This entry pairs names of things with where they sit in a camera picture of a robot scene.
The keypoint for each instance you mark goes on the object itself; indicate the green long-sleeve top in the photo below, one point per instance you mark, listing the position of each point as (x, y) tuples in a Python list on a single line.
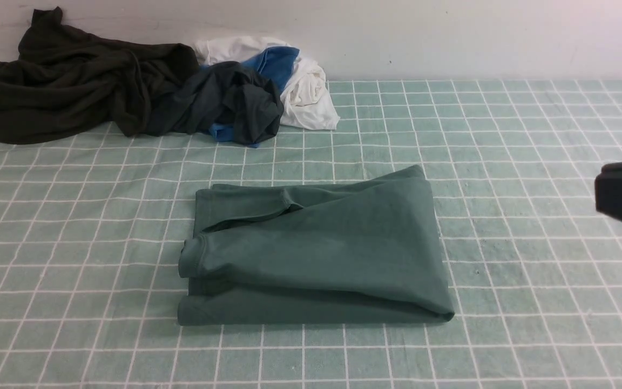
[(358, 253)]

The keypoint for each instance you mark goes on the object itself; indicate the blue crumpled garment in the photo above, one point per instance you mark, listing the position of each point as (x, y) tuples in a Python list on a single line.
[(276, 64)]

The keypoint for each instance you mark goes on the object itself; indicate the white crumpled garment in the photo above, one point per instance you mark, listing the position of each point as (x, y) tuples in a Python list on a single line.
[(307, 101)]

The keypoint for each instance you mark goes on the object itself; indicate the green checkered tablecloth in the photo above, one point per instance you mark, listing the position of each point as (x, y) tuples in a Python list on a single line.
[(91, 228)]

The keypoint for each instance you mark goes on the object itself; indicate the dark teal crumpled garment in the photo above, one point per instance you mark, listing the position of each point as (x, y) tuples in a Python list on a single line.
[(194, 106)]

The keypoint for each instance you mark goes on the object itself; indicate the dark olive crumpled garment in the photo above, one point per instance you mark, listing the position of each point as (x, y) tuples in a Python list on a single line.
[(67, 81)]

